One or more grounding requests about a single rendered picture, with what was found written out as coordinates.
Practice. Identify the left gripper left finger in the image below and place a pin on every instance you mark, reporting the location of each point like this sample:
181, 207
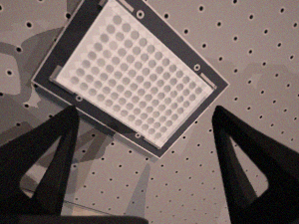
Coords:
20, 154

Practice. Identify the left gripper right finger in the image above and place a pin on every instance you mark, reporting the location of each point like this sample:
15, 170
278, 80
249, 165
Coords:
279, 203

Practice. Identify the grey rectangular base plate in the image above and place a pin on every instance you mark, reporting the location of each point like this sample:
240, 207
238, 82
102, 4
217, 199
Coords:
253, 44

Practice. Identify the white well plate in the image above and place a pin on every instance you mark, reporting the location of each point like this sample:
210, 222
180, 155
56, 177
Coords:
126, 71

